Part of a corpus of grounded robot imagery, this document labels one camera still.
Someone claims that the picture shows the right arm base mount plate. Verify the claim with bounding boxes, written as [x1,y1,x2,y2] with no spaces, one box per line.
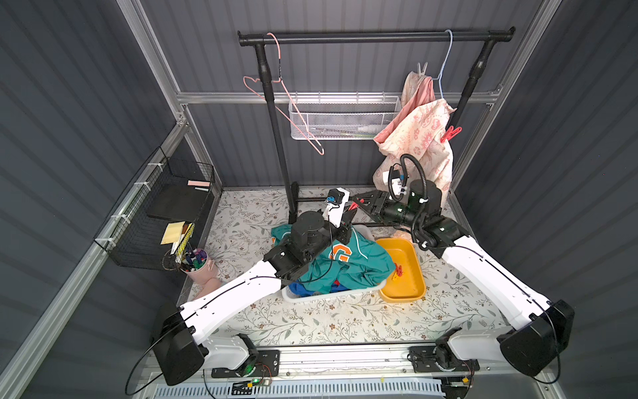
[406,345,480,373]

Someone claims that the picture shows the pink floral garment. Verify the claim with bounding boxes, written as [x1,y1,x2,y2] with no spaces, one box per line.
[373,71,455,204]

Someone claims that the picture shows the yellow plastic tray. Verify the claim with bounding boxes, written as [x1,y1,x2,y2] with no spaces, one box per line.
[377,238,427,304]

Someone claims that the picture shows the white perforated laundry basket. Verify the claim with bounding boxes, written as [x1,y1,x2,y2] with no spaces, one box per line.
[281,223,387,304]

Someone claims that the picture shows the green jacket orange letter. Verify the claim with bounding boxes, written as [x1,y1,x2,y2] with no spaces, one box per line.
[270,223,396,294]

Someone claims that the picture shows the pink pen cup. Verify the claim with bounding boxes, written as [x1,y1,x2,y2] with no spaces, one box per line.
[179,249,219,285]

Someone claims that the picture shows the white mesh hanging cup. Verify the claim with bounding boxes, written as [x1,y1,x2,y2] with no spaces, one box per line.
[287,93,401,141]

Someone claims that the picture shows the pink wire hanger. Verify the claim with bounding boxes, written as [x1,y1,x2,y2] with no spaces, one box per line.
[243,32,326,156]

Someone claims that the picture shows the yellow sticky notepad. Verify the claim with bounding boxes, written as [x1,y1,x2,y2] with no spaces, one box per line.
[161,221,186,245]

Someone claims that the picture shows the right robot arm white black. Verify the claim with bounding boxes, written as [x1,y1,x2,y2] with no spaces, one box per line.
[352,180,575,378]

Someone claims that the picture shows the pink and teal flat cases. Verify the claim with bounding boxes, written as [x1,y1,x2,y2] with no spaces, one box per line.
[194,278,223,300]

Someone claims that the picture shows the blue red white jacket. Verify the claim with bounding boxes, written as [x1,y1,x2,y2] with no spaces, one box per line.
[288,281,349,298]

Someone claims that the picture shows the white clothespin on floral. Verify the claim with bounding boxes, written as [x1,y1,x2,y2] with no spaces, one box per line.
[417,63,429,76]

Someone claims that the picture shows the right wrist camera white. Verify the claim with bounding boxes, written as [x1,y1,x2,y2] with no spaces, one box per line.
[387,166,405,201]

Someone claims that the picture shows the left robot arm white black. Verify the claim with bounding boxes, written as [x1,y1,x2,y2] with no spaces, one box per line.
[151,209,357,386]

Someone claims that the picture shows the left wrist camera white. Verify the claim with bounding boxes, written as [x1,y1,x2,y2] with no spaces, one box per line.
[322,187,350,228]

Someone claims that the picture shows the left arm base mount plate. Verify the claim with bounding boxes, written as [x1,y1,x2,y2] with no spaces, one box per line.
[209,349,281,378]

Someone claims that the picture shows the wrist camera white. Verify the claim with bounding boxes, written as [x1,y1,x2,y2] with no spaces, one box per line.
[387,166,405,201]
[322,187,350,228]

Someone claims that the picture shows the black wire mesh basket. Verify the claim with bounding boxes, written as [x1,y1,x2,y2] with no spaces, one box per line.
[94,148,217,271]

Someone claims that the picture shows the light blue wire hanger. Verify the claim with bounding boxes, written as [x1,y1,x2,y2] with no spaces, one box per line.
[432,28,455,100]

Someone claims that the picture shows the black clothes rack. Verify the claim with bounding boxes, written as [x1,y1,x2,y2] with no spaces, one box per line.
[238,27,516,224]

